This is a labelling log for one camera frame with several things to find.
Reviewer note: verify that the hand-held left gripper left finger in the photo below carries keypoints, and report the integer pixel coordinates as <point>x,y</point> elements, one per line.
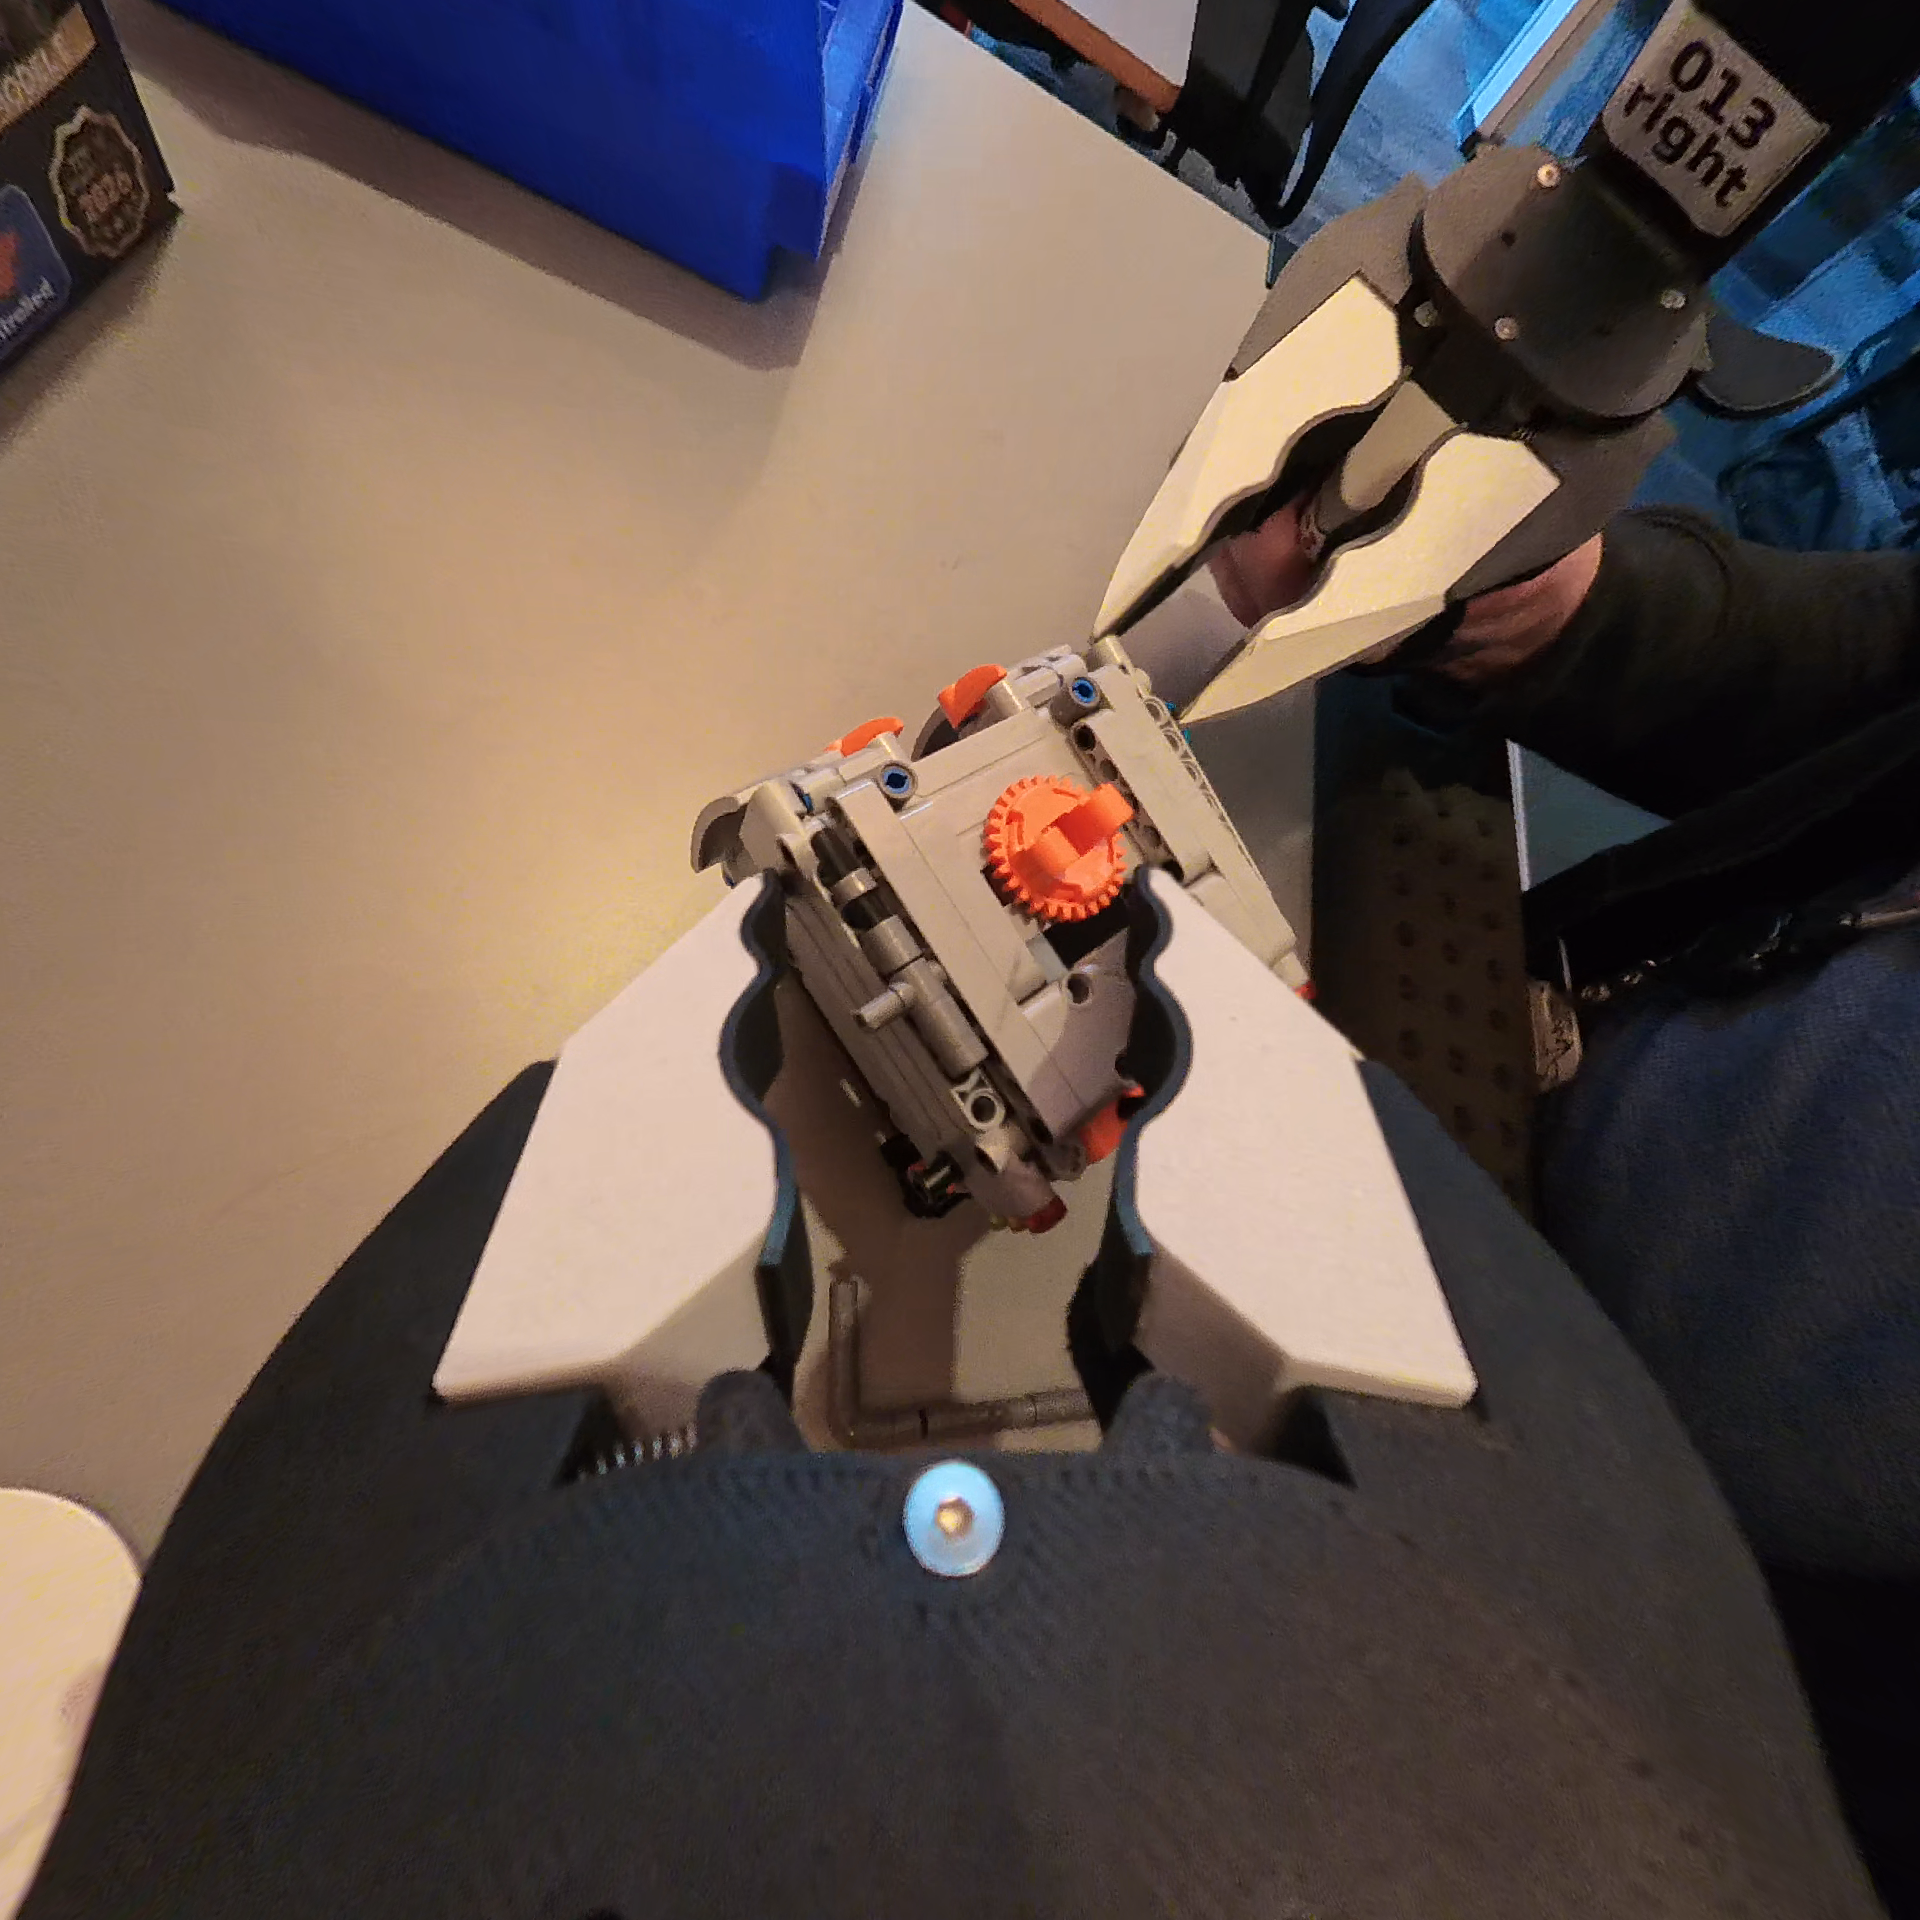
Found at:
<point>628,1201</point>

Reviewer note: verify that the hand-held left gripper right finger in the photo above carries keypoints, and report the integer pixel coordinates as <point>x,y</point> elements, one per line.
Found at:
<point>1290,1201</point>

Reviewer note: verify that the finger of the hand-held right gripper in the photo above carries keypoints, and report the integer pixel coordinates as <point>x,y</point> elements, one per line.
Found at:
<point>1424,557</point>
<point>1275,405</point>

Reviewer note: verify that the grey bent toy tube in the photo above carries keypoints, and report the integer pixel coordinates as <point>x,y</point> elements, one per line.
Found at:
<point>973,1415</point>

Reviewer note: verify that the grey orange toy block model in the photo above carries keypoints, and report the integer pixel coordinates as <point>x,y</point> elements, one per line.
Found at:
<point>930,901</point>

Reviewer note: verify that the person's right forearm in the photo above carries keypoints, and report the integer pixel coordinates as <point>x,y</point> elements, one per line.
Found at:
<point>1724,646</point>

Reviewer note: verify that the person's right hand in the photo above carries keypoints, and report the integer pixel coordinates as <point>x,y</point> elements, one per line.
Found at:
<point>1515,622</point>

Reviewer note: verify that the dark perforated pad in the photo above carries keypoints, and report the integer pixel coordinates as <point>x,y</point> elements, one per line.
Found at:
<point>1424,932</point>

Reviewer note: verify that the black office chair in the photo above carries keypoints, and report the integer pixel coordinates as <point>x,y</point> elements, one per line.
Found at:
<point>1243,91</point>

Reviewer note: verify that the wood-edged side table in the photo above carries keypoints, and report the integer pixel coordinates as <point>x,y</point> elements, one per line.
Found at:
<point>1108,38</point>

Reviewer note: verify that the white stand with flat base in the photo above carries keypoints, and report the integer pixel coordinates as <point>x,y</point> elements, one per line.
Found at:
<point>52,1651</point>

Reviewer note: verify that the blue storage bin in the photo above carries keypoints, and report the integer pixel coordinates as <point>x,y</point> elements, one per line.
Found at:
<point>599,119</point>

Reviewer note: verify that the dark printed toy kit box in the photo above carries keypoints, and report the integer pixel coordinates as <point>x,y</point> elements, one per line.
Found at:
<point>76,196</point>

